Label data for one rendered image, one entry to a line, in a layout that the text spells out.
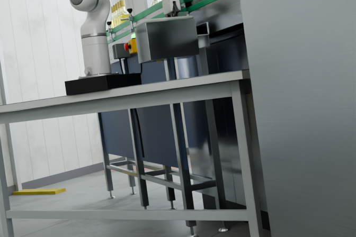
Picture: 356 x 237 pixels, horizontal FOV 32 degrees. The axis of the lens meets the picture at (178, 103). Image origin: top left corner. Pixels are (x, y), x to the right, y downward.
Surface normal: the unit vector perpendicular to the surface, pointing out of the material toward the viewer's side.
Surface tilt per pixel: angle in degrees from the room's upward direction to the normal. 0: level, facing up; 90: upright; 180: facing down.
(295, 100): 90
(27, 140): 90
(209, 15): 90
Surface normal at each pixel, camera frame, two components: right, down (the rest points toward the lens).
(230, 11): -0.93, 0.13
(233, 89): -0.55, 0.09
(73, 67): 0.82, -0.10
